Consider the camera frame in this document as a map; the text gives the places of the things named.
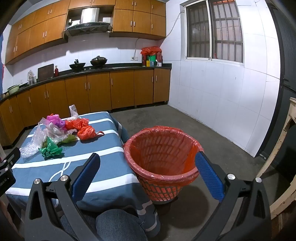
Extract pink plastic bag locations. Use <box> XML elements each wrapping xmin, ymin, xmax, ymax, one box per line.
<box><xmin>46</xmin><ymin>113</ymin><xmax>66</xmax><ymax>128</ymax></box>

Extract blue white striped tablecloth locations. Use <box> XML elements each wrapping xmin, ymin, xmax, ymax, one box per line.
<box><xmin>5</xmin><ymin>112</ymin><xmax>161</xmax><ymax>238</ymax></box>

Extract dark door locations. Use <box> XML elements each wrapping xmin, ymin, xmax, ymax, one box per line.
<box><xmin>259</xmin><ymin>0</ymin><xmax>296</xmax><ymax>183</ymax></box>

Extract dark cutting board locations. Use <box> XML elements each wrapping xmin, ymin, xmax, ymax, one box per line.
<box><xmin>37</xmin><ymin>64</ymin><xmax>55</xmax><ymax>81</ymax></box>

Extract red plastic lattice basket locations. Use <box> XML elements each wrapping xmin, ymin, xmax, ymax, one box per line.
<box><xmin>123</xmin><ymin>126</ymin><xmax>205</xmax><ymax>204</ymax></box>

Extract tall clear plastic bag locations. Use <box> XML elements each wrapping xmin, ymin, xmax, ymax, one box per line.
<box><xmin>69</xmin><ymin>105</ymin><xmax>79</xmax><ymax>120</ymax></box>

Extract crumpled clear plastic bag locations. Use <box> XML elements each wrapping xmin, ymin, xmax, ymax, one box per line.
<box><xmin>39</xmin><ymin>117</ymin><xmax>78</xmax><ymax>139</ymax></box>

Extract pale wooden frame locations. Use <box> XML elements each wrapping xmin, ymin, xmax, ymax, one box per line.
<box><xmin>255</xmin><ymin>97</ymin><xmax>296</xmax><ymax>220</ymax></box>

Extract white wall cable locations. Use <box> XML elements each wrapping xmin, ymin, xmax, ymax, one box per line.
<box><xmin>133</xmin><ymin>5</ymin><xmax>185</xmax><ymax>59</ymax></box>

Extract green plastic bag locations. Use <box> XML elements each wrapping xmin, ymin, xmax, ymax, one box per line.
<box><xmin>38</xmin><ymin>137</ymin><xmax>65</xmax><ymax>158</ymax></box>

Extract wooden lower cabinets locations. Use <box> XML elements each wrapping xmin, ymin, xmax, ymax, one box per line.
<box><xmin>0</xmin><ymin>68</ymin><xmax>171</xmax><ymax>146</ymax></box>

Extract pink blue curtain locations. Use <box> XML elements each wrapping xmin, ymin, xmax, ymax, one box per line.
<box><xmin>0</xmin><ymin>35</ymin><xmax>5</xmax><ymax>80</ymax></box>

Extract barred window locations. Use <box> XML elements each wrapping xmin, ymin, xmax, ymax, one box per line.
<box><xmin>184</xmin><ymin>0</ymin><xmax>244</xmax><ymax>63</ymax></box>

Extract wooden cabinets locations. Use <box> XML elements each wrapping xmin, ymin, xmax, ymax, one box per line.
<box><xmin>0</xmin><ymin>68</ymin><xmax>171</xmax><ymax>146</ymax></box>
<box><xmin>5</xmin><ymin>0</ymin><xmax>166</xmax><ymax>65</ymax></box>

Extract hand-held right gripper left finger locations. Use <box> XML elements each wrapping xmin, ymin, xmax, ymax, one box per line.
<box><xmin>24</xmin><ymin>152</ymin><xmax>102</xmax><ymax>241</ymax></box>

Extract wooden upper cabinets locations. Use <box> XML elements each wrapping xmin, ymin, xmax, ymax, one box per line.
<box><xmin>5</xmin><ymin>0</ymin><xmax>166</xmax><ymax>65</ymax></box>

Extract person's jeans leg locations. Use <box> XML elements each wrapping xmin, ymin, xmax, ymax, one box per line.
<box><xmin>59</xmin><ymin>209</ymin><xmax>148</xmax><ymax>241</ymax></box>

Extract red basket liner bag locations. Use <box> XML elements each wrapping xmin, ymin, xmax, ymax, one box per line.
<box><xmin>123</xmin><ymin>126</ymin><xmax>205</xmax><ymax>186</ymax></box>

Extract large clear plastic bag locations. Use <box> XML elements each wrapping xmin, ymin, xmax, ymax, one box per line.
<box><xmin>20</xmin><ymin>126</ymin><xmax>50</xmax><ymax>158</ymax></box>

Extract red plastic bag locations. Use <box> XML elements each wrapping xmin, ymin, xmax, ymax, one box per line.
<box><xmin>65</xmin><ymin>118</ymin><xmax>90</xmax><ymax>131</ymax></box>
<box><xmin>77</xmin><ymin>125</ymin><xmax>105</xmax><ymax>141</ymax></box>

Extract black countertop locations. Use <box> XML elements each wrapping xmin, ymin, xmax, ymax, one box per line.
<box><xmin>0</xmin><ymin>63</ymin><xmax>173</xmax><ymax>102</ymax></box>

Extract black wok with lid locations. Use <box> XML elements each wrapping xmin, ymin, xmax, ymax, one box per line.
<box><xmin>90</xmin><ymin>56</ymin><xmax>108</xmax><ymax>68</ymax></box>

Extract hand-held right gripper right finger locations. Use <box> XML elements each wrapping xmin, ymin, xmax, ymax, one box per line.
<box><xmin>195</xmin><ymin>151</ymin><xmax>271</xmax><ymax>241</ymax></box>

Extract red bag on containers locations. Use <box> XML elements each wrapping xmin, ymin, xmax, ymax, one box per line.
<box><xmin>141</xmin><ymin>46</ymin><xmax>162</xmax><ymax>56</ymax></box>

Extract yellow-green plastic bag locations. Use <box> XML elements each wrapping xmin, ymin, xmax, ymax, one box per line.
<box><xmin>57</xmin><ymin>134</ymin><xmax>78</xmax><ymax>145</ymax></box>

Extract steel range hood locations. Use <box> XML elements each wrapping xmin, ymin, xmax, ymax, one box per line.
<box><xmin>64</xmin><ymin>8</ymin><xmax>113</xmax><ymax>37</ymax></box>

